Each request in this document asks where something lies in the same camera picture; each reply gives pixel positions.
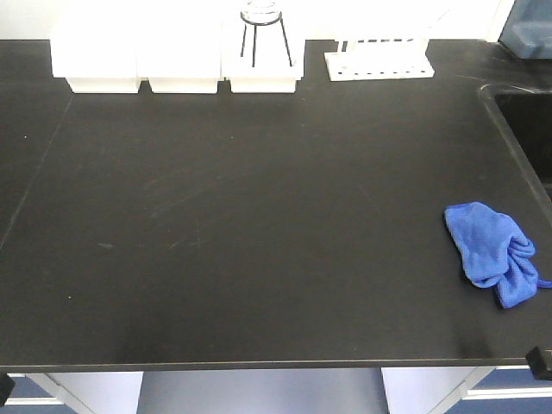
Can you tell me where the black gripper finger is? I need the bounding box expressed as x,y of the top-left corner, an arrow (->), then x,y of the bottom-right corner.
0,373 -> 15,405
525,347 -> 552,380

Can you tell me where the blue microfiber cloth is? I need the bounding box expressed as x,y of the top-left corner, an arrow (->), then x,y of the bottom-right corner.
444,202 -> 551,309

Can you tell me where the white bench cabinet base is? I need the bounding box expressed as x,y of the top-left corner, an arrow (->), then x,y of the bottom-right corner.
0,366 -> 552,414

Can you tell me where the black lab sink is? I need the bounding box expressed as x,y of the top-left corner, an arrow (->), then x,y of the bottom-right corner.
478,84 -> 551,211

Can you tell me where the blue plastic bin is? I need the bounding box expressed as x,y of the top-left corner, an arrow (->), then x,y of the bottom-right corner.
499,0 -> 551,60

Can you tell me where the white box left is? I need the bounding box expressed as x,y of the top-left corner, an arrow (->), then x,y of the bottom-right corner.
50,26 -> 141,94

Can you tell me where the white box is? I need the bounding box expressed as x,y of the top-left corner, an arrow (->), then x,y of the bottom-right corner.
50,26 -> 141,94
136,26 -> 222,94
221,20 -> 305,93

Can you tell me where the white test tube rack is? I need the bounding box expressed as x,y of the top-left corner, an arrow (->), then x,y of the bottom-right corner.
324,37 -> 435,82

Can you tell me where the white box middle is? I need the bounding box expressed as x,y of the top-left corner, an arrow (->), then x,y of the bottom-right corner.
136,26 -> 222,94

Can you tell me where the white box right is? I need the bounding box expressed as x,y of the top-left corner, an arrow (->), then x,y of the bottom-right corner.
221,20 -> 305,93

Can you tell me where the glass beaker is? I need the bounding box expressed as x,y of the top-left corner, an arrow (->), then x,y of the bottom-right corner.
241,0 -> 281,24

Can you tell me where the black wire tripod stand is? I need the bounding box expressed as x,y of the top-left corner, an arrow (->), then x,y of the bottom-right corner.
240,9 -> 293,68

